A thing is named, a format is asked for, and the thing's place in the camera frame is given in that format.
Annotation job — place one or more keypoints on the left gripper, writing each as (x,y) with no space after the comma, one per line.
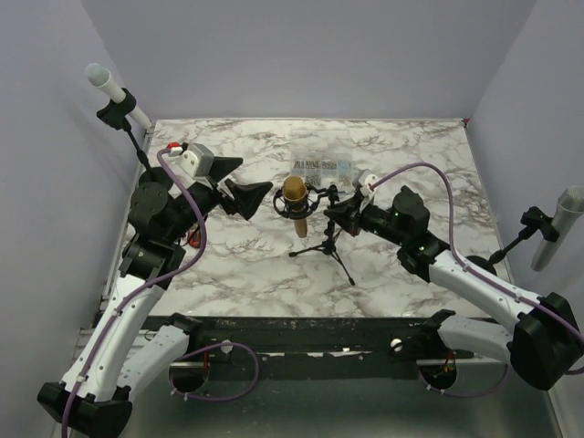
(246,197)

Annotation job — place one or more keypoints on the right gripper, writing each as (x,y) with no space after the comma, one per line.
(348,213)

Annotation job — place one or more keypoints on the black shock-mount tripod stand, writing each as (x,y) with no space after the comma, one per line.
(328,247)

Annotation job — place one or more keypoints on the gold microphone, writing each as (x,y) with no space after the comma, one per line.
(295,194)

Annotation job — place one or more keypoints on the black round-base mic stand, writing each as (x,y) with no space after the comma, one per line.
(114,115)

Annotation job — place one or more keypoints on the white microphone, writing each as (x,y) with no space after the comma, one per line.
(102,79)

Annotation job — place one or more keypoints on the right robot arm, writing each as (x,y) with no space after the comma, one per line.
(538,337)

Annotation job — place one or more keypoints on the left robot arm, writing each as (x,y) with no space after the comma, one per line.
(95,397)

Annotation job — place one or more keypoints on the black right mic stand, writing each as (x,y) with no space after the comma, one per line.
(533,220)

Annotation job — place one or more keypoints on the silver microphone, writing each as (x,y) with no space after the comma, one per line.
(569,209)

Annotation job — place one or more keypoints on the clear screw organizer box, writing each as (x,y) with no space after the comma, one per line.
(322,157)

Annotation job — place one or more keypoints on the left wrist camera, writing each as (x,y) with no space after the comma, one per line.
(195,160)

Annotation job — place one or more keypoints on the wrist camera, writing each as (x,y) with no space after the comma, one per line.
(363,183)
(195,160)

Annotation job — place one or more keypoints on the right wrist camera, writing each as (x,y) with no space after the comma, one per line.
(363,183)

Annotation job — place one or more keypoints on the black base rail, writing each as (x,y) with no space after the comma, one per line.
(305,349)

